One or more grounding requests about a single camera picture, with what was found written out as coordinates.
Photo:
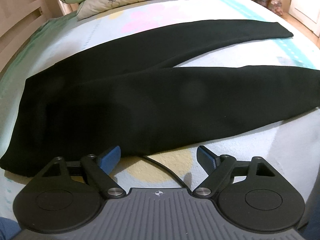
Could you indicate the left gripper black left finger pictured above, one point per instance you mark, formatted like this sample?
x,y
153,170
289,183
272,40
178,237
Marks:
x,y
66,195

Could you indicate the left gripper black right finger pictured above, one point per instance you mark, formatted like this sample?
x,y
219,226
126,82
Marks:
x,y
252,195

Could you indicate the black pants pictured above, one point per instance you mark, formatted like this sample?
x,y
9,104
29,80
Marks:
x,y
132,92

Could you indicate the pastel patterned bed sheet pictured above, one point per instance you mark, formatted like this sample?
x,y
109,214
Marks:
x,y
291,146

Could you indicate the floral storage bag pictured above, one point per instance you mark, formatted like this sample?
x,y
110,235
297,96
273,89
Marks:
x,y
273,5

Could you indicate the white door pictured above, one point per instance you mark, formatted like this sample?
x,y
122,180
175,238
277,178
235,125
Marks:
x,y
307,12

